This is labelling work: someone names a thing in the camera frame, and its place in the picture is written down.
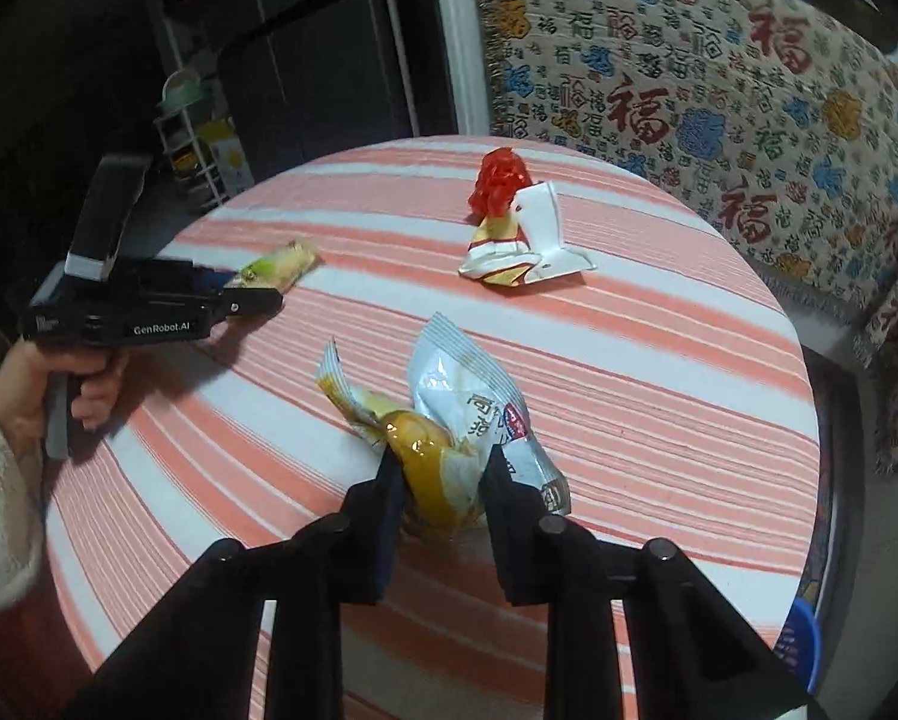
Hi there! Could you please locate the white door frame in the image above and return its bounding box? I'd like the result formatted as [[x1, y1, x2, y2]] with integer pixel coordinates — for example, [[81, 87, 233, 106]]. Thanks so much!
[[437, 0, 491, 135]]

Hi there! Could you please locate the white red-yellow wrapper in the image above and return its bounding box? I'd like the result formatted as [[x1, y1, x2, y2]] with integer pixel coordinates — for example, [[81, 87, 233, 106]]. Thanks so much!
[[458, 182, 597, 288]]

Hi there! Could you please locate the striped pink white tablecloth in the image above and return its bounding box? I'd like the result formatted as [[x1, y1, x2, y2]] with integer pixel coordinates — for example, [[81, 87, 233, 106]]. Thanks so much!
[[24, 137, 819, 718]]

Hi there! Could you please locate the dark metal wok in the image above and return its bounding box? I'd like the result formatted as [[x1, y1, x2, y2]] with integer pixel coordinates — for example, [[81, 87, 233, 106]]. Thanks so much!
[[803, 0, 898, 54]]

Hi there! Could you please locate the white storage rack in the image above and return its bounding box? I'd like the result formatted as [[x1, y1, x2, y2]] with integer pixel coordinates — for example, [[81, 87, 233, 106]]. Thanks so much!
[[154, 68, 255, 210]]

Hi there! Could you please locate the red plastic bag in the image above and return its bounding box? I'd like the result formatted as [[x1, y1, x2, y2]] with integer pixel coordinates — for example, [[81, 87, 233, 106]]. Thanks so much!
[[468, 146, 533, 223]]

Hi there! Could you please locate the patterned fu character blanket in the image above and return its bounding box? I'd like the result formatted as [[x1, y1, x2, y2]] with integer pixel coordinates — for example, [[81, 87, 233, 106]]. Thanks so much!
[[476, 0, 898, 314]]

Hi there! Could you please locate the silver yellow snack wrapper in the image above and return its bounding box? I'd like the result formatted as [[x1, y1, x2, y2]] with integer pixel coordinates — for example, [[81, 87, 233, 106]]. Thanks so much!
[[316, 314, 570, 543]]

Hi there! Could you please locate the person's left hand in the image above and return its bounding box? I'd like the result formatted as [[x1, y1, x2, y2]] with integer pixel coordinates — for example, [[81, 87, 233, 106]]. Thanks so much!
[[0, 338, 132, 458]]

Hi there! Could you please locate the green yellow snack wrapper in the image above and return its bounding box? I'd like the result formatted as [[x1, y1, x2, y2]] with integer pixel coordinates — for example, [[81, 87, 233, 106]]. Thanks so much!
[[227, 241, 320, 293]]

